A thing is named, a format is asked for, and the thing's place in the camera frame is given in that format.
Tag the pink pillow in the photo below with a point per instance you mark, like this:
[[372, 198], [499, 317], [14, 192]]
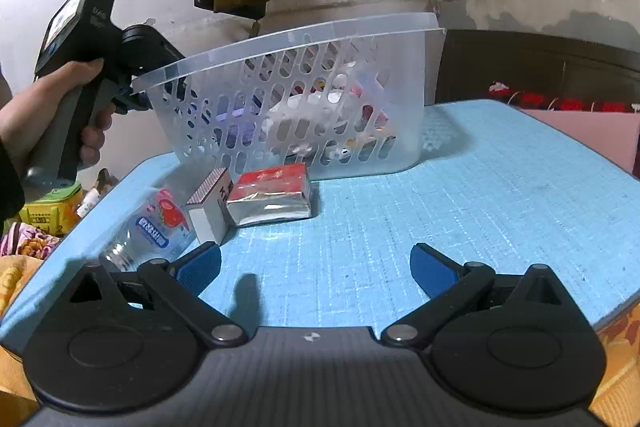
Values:
[[595, 137]]

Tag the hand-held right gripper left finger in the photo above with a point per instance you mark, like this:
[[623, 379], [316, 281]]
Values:
[[200, 264]]

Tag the grey matchbox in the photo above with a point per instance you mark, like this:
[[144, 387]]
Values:
[[210, 207]]

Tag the white roll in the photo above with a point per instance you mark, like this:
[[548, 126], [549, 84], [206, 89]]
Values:
[[305, 114]]

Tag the red plaid blanket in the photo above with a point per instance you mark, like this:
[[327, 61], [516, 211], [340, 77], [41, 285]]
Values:
[[565, 101]]

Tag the purple and white packet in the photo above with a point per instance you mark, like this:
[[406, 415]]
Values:
[[235, 119]]

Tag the pink and white tissue pack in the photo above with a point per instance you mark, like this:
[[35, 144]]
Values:
[[367, 82]]

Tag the small white and brown bottle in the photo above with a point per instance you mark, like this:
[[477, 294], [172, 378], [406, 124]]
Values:
[[95, 194]]

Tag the clear plastic slotted basket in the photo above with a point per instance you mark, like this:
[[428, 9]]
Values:
[[300, 107]]

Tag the floral cloth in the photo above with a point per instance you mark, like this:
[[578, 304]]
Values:
[[25, 242]]

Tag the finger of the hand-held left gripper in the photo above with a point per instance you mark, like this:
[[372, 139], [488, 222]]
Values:
[[131, 101]]

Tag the dark wooden headboard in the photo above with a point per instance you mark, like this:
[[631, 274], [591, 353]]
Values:
[[540, 67]]

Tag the red cigarette pack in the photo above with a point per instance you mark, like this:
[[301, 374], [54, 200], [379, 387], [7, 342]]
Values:
[[270, 197]]

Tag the yellow patterned blanket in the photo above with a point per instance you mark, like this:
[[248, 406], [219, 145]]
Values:
[[15, 287]]

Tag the clear bottle with strawberry label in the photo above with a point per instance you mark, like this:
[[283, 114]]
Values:
[[150, 227]]

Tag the person's left hand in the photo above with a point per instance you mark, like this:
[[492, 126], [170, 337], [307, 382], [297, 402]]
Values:
[[35, 117]]

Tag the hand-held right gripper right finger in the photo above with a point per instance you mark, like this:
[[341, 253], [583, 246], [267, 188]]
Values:
[[432, 269]]

